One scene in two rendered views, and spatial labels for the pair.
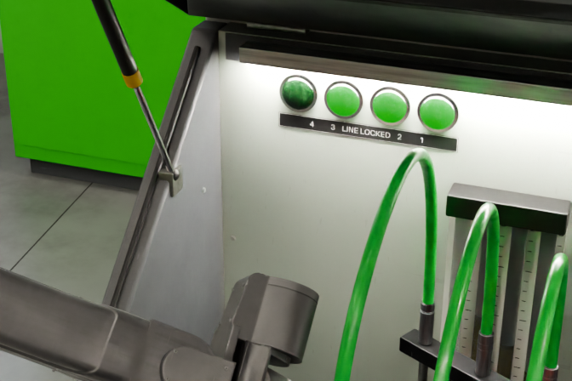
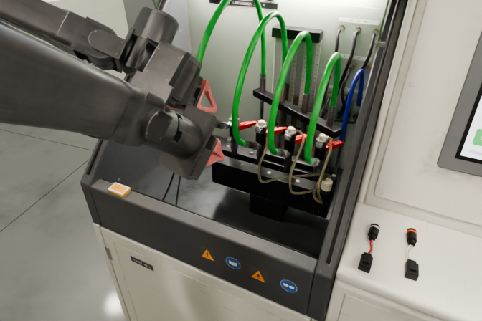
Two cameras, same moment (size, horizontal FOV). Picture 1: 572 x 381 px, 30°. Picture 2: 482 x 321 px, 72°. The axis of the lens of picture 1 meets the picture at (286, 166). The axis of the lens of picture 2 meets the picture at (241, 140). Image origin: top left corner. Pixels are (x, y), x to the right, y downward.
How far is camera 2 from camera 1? 41 cm
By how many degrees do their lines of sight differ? 9
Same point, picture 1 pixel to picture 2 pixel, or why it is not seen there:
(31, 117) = not seen: hidden behind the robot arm
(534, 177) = (308, 19)
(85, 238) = not seen: hidden behind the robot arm
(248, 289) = (141, 13)
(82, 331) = (50, 18)
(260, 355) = (143, 41)
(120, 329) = (69, 18)
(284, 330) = (156, 31)
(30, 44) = not seen: hidden behind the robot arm
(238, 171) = (195, 25)
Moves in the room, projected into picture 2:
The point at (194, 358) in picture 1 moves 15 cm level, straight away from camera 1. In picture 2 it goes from (105, 35) to (130, 14)
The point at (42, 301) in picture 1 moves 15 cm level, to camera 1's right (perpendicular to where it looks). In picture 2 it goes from (31, 2) to (123, 4)
